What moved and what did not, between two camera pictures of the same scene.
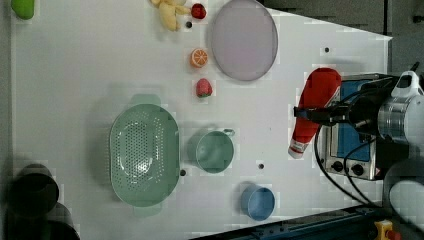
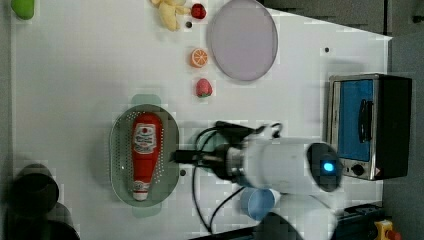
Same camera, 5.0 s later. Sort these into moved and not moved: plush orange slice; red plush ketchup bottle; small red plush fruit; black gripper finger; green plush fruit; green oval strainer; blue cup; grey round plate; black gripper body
Moved: black gripper body; red plush ketchup bottle; black gripper finger
Not moved: green plush fruit; small red plush fruit; blue cup; plush orange slice; green oval strainer; grey round plate
